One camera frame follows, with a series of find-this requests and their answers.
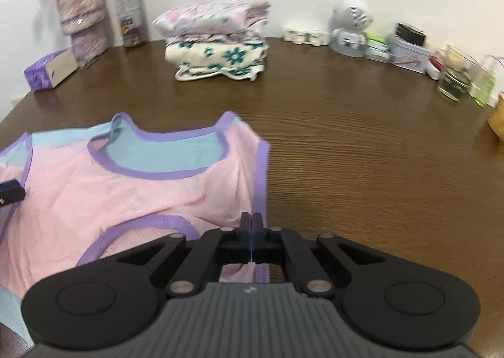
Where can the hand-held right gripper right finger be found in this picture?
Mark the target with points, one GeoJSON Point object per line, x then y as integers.
{"type": "Point", "coordinates": [258, 230]}

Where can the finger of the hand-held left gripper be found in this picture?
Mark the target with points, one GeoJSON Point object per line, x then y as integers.
{"type": "Point", "coordinates": [12, 192]}

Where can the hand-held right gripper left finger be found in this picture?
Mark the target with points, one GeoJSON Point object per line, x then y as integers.
{"type": "Point", "coordinates": [245, 230]}

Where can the pink and blue tank top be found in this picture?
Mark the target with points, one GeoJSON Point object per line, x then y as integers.
{"type": "Point", "coordinates": [138, 192]}

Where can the purple tissue box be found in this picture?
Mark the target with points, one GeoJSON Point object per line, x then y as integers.
{"type": "Point", "coordinates": [43, 70]}

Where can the folded cream floral garment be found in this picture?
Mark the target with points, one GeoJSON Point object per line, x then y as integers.
{"type": "Point", "coordinates": [220, 55]}

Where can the pink knitted vase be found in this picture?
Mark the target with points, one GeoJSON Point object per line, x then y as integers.
{"type": "Point", "coordinates": [80, 15]}

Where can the white power strip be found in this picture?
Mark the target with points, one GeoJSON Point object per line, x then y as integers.
{"type": "Point", "coordinates": [307, 36]}

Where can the tea bottle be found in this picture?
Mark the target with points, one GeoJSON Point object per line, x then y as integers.
{"type": "Point", "coordinates": [130, 11]}

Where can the green white small box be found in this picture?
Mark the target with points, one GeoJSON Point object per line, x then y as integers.
{"type": "Point", "coordinates": [377, 39]}

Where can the grey tin box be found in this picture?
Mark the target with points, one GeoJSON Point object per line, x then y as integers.
{"type": "Point", "coordinates": [409, 55]}

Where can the white robot speaker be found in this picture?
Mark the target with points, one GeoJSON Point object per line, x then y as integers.
{"type": "Point", "coordinates": [350, 15]}

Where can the red white tube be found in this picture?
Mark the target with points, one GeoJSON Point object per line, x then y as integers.
{"type": "Point", "coordinates": [434, 68]}

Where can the black charger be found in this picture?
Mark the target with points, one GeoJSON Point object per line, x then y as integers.
{"type": "Point", "coordinates": [411, 33]}

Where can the glass cup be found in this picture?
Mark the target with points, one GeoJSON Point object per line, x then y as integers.
{"type": "Point", "coordinates": [456, 78]}

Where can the yellow mug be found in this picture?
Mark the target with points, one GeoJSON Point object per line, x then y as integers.
{"type": "Point", "coordinates": [498, 118]}

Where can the green small bottle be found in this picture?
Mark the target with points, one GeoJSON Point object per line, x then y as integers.
{"type": "Point", "coordinates": [485, 86]}

